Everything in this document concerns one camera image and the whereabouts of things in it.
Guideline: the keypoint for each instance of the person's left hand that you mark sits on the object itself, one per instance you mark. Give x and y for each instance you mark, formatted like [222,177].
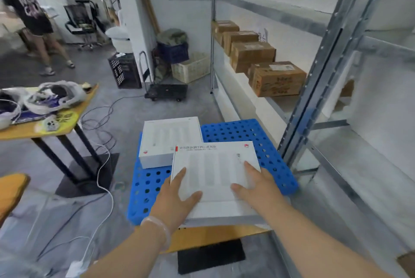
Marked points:
[170,201]

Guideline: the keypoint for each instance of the person's right hand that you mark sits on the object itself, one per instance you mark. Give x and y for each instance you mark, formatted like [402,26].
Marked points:
[264,193]

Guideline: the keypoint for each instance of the person's right thumb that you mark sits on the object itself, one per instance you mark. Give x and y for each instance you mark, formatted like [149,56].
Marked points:
[240,189]

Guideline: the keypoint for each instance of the person's left thumb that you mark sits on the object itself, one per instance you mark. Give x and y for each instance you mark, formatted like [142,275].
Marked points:
[194,198]

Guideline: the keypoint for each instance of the white box with red print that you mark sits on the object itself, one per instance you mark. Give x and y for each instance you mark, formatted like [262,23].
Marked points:
[214,171]

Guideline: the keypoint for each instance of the person's left forearm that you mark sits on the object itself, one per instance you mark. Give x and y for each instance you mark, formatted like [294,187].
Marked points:
[129,255]

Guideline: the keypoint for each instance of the person's right forearm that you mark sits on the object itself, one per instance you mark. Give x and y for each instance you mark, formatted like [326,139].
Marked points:
[311,245]

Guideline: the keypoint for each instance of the wooden table with black base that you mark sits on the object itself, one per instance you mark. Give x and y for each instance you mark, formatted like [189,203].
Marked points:
[207,235]

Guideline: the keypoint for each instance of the blue perforated plastic pallet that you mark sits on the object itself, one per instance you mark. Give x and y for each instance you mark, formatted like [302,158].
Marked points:
[246,133]

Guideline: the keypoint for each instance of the white box with red logo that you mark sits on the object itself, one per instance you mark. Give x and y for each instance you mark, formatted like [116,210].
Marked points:
[167,138]

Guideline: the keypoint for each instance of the black platform hand trolley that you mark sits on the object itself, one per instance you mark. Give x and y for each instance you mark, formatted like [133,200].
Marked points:
[167,91]

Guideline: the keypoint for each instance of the brown cardboard box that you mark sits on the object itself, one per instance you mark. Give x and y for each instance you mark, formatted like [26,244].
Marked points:
[277,78]
[251,54]
[238,37]
[223,26]

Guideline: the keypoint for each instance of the cream plastic basket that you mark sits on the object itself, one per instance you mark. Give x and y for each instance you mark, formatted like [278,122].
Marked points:
[191,68]

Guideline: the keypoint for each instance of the black plastic crate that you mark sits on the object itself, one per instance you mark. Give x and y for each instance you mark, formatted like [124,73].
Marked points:
[124,72]

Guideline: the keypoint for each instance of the blue plastic crate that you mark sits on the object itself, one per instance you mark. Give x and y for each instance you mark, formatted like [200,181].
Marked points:
[173,53]

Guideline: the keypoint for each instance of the grey metal shelf rack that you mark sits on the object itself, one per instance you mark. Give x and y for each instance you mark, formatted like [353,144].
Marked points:
[327,60]

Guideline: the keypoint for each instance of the clear plastic sheet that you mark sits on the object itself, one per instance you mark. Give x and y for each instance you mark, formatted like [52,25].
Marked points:
[35,219]

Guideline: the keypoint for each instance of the white controller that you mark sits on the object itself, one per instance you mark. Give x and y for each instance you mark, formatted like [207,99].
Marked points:
[51,124]

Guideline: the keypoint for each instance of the camouflage bag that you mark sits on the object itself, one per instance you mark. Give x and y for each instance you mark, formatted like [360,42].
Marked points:
[172,36]

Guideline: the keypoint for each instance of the white round bin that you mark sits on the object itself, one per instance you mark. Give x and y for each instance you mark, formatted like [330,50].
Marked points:
[119,39]

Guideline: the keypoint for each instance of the yellow table with black legs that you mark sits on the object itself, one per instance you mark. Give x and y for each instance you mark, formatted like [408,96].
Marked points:
[29,128]

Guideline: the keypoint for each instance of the wooden stool seat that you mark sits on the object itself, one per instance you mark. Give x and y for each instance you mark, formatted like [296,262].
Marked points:
[11,190]

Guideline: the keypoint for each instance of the flat cardboard piece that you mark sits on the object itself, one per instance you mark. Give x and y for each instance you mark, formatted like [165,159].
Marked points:
[407,264]

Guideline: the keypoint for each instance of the leaning wooden board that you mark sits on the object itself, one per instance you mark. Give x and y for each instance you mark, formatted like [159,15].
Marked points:
[150,12]

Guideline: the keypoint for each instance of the black office chair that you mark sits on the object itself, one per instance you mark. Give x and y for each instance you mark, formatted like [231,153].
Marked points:
[81,21]

